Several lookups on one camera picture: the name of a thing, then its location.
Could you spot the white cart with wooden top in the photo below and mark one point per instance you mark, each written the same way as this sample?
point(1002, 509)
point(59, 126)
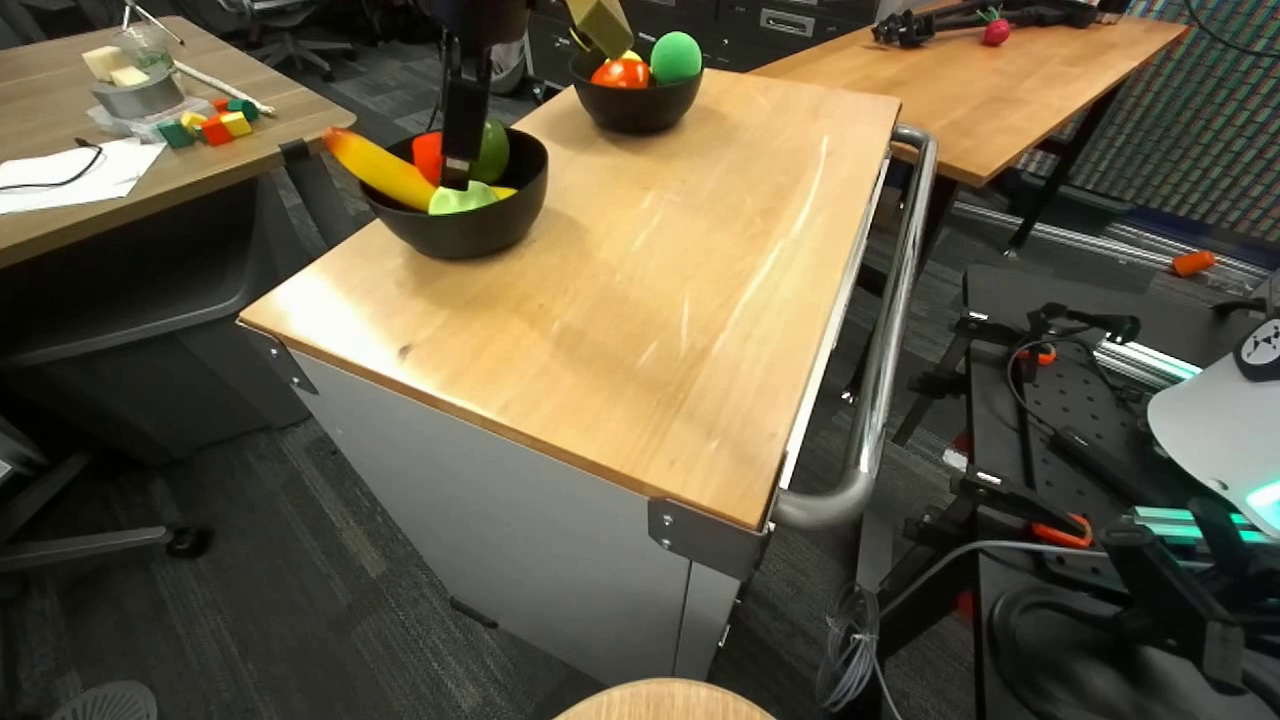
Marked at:
point(534, 534)

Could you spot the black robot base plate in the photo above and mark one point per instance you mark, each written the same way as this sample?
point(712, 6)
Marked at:
point(1067, 307)

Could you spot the grey office chair base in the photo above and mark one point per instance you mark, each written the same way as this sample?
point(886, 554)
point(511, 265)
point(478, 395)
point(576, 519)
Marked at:
point(81, 547)

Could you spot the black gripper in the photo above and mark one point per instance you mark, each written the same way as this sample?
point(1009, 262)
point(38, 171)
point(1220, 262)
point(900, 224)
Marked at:
point(482, 17)

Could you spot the small red object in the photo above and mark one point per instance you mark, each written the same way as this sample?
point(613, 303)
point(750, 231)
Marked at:
point(998, 33)

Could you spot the round wooden stool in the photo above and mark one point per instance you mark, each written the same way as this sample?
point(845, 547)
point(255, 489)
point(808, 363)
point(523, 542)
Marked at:
point(667, 700)

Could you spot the yellow toy banana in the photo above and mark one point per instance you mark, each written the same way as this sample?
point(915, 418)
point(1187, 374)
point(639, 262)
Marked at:
point(382, 171)

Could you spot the silver aluminium bar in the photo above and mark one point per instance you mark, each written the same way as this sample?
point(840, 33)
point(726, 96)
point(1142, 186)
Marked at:
point(1144, 363)

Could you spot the red toy apple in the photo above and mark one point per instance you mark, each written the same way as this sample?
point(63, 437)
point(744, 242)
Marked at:
point(622, 77)

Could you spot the clear plastic container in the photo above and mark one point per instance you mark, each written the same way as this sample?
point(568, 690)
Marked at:
point(130, 83)

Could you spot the red toy block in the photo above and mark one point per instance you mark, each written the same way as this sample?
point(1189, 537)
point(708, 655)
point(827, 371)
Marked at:
point(212, 133)

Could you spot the black office chair base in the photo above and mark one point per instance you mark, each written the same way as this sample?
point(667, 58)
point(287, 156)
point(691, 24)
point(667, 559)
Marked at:
point(287, 42)

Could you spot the black clamp tool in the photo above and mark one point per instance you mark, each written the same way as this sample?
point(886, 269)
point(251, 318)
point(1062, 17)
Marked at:
point(935, 24)

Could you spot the black bowl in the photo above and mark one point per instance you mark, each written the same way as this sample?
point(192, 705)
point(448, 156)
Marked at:
point(466, 239)
point(639, 113)

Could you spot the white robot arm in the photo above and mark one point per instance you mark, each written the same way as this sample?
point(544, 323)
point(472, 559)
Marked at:
point(1205, 424)

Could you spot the small orange object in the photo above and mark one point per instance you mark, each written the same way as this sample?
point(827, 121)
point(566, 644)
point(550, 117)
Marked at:
point(1192, 262)

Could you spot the green toy block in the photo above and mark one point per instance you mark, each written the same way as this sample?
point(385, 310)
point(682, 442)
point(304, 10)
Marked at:
point(175, 133)

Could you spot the white paper sheets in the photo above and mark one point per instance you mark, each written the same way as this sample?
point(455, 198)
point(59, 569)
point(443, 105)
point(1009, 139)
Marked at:
point(93, 171)

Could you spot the white plastic rod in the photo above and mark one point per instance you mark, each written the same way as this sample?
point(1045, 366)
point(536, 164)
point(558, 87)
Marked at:
point(226, 91)

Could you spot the pale green round fruit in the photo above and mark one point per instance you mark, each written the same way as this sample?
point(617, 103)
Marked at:
point(463, 202)

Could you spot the tan wooden camera mount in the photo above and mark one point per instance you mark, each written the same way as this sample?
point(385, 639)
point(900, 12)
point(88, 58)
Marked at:
point(603, 24)

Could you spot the wooden office desk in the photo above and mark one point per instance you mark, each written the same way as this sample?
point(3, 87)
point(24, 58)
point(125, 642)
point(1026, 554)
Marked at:
point(987, 94)
point(40, 105)

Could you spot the bright green ball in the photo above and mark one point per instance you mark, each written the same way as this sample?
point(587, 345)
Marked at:
point(677, 58)

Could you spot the yellow toy block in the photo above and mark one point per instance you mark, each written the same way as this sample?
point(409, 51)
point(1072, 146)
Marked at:
point(239, 126)

